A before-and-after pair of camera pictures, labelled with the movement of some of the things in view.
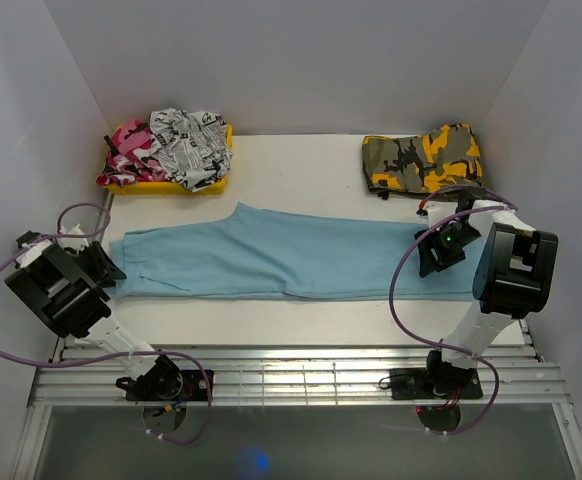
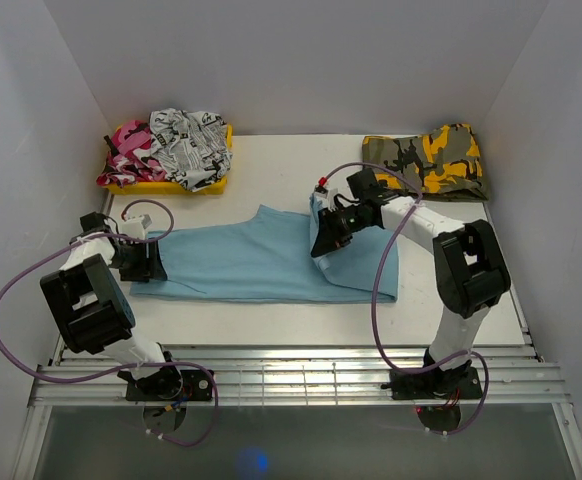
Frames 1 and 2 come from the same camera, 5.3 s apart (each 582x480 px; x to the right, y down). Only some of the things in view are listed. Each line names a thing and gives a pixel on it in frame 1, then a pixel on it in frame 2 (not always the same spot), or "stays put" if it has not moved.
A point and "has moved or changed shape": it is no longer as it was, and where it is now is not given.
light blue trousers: x=256 y=252 has moved or changed shape
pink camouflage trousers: x=130 y=156 stays put
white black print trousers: x=191 y=147 stays put
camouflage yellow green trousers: x=448 y=157 stays put
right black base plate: x=441 y=384 stays put
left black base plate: x=193 y=388 stays put
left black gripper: x=104 y=269 → x=148 y=268
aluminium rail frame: x=78 y=373 stays put
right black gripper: x=428 y=264 → x=329 y=237
